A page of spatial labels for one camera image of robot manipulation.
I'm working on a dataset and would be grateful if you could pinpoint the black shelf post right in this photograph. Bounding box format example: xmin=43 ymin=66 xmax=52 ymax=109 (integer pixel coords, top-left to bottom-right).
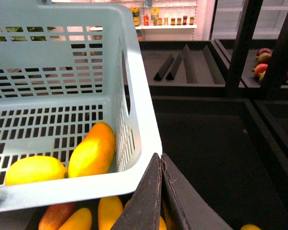
xmin=225 ymin=0 xmax=263 ymax=98

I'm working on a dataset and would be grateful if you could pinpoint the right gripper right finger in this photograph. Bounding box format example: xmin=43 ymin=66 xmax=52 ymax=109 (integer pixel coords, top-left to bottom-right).
xmin=161 ymin=153 xmax=227 ymax=230

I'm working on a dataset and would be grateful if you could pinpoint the yellow mango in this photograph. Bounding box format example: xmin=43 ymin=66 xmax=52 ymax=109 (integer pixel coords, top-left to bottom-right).
xmin=68 ymin=122 xmax=116 ymax=178
xmin=59 ymin=208 xmax=92 ymax=230
xmin=97 ymin=196 xmax=123 ymax=230

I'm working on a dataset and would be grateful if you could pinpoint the light blue plastic basket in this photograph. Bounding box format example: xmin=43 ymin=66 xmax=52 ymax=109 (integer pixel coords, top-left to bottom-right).
xmin=0 ymin=0 xmax=162 ymax=212

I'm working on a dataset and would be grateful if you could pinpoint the yellow mango front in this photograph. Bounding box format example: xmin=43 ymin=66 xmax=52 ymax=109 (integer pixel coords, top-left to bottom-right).
xmin=68 ymin=122 xmax=116 ymax=178

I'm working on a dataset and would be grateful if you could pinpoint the red orange mango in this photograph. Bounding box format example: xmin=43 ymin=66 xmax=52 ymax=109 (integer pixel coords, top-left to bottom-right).
xmin=38 ymin=202 xmax=76 ymax=230

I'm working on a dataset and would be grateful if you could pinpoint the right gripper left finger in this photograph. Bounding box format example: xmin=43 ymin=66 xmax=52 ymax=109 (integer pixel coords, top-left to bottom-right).
xmin=112 ymin=153 xmax=162 ymax=230

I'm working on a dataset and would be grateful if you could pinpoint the yellow lemon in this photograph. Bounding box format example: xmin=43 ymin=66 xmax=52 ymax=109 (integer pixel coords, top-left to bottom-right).
xmin=5 ymin=156 xmax=68 ymax=186

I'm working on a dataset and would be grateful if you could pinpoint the black triangular divider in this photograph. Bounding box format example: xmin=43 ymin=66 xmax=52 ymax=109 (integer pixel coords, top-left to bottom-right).
xmin=166 ymin=53 xmax=182 ymax=81
xmin=154 ymin=54 xmax=174 ymax=81

